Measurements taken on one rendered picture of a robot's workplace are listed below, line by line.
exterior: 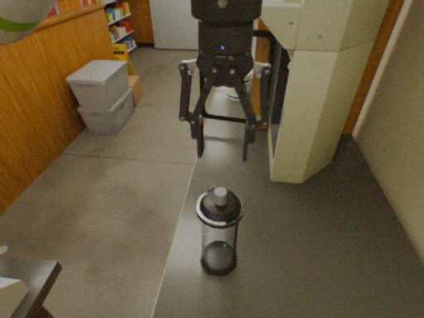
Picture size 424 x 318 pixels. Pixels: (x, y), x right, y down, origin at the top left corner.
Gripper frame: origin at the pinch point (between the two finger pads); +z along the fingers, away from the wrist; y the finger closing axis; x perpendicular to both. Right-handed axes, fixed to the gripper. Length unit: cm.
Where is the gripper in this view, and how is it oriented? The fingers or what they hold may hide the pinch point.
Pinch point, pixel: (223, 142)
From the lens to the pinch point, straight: 46.9
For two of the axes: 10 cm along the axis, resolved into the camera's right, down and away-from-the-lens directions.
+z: 0.0, 7.9, 6.2
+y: -9.9, -0.8, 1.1
